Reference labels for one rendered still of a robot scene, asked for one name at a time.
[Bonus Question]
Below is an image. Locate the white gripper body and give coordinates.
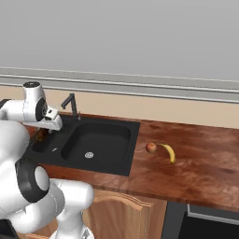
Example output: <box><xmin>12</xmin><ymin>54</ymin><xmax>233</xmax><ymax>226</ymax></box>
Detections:
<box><xmin>28</xmin><ymin>115</ymin><xmax>63</xmax><ymax>132</ymax></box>

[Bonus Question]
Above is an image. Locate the black sink tap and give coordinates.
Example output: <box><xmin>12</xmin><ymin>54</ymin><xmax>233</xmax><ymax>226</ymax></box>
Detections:
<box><xmin>61</xmin><ymin>92</ymin><xmax>82</xmax><ymax>121</ymax></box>

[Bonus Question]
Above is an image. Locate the black kitchen sink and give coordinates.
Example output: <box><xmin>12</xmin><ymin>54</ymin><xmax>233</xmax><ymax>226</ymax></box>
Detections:
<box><xmin>23</xmin><ymin>112</ymin><xmax>141</xmax><ymax>177</ymax></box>

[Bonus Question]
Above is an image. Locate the brown object behind gripper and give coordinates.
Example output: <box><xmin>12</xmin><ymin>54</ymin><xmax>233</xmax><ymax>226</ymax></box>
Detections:
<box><xmin>33</xmin><ymin>128</ymin><xmax>49</xmax><ymax>144</ymax></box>

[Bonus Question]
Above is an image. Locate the red apple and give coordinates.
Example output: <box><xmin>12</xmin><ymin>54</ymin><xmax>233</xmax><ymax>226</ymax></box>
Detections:
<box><xmin>145</xmin><ymin>142</ymin><xmax>158</xmax><ymax>154</ymax></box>

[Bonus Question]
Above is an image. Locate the wooden cupboard door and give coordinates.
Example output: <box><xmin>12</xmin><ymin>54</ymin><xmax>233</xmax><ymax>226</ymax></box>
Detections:
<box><xmin>81</xmin><ymin>189</ymin><xmax>169</xmax><ymax>239</ymax></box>

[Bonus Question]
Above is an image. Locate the yellow banana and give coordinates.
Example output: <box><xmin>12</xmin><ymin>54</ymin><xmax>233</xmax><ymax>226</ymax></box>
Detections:
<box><xmin>160</xmin><ymin>143</ymin><xmax>176</xmax><ymax>164</ymax></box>

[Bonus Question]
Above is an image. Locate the black dishwasher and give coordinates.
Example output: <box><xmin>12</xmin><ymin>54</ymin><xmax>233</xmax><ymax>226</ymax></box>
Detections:
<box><xmin>176</xmin><ymin>204</ymin><xmax>239</xmax><ymax>239</ymax></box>

